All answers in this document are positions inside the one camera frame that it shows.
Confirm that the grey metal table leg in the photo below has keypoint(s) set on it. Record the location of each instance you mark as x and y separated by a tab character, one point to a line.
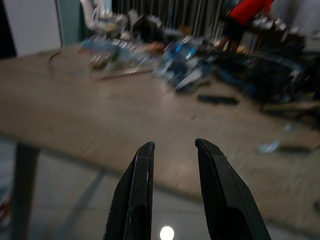
23	187

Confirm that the thin wooden stick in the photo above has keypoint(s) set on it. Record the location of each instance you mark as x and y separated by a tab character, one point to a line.
125	73

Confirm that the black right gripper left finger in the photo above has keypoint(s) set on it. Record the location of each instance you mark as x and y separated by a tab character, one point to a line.
135	195

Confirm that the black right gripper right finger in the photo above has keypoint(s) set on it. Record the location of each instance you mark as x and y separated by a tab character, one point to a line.
225	200

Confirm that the person in red shirt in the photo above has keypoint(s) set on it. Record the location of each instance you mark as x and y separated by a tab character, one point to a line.
247	12

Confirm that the black flat bar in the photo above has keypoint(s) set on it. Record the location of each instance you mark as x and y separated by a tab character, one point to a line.
217	99

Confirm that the light blue plastic scrap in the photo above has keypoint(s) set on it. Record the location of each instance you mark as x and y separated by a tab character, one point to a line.
268	147

